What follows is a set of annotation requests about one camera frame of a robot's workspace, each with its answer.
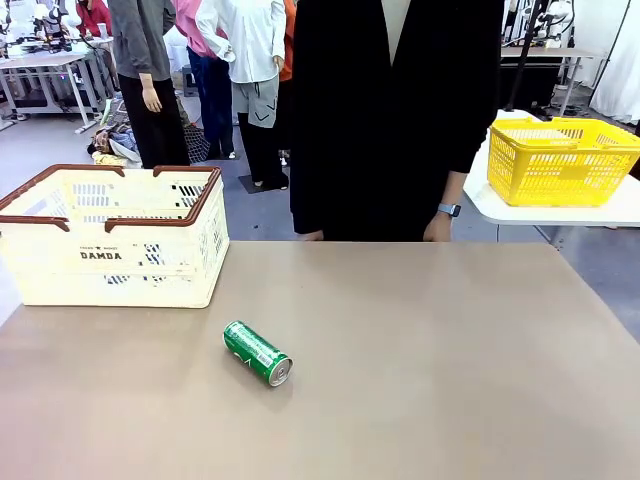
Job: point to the person's left hand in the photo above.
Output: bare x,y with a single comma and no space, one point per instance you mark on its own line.
439,230

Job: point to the person's right hand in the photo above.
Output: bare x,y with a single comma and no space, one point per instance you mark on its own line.
313,236

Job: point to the green drink can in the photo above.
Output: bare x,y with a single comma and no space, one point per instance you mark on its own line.
250,345

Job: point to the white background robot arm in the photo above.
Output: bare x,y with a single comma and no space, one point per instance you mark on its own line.
555,22

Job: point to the person's left forearm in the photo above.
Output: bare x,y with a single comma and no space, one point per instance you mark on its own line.
455,187

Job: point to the yellow plastic shopping basket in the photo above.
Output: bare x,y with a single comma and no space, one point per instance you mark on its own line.
550,170

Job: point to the blue wrist watch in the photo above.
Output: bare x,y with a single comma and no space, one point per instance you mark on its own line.
449,210

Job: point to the person in black coat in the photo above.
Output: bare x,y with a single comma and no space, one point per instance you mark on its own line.
375,150

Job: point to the black mesh bag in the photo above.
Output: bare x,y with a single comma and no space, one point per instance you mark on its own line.
197,142

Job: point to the black stand pole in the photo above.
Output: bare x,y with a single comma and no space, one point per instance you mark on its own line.
522,60

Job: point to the grey stool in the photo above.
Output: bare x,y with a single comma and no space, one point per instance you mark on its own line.
189,80

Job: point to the mannequin with white shirt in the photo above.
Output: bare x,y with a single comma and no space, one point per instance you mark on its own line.
250,45

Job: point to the brown top background table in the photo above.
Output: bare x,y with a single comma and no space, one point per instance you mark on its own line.
550,52

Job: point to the pile of clothes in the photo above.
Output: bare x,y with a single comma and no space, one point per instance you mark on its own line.
112,140

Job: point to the mannequin with pink shirt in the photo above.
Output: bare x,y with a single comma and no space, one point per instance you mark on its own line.
187,25

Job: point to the white curtain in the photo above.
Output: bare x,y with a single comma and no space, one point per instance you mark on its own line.
620,60

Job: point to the mannequin with grey top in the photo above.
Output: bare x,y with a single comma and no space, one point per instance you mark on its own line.
135,40

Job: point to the person in red top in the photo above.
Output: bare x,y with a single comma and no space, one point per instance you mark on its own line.
95,17

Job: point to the grey work desk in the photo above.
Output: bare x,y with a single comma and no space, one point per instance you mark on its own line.
40,61

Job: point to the background robot rig on desk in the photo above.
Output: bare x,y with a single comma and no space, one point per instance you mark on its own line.
50,35

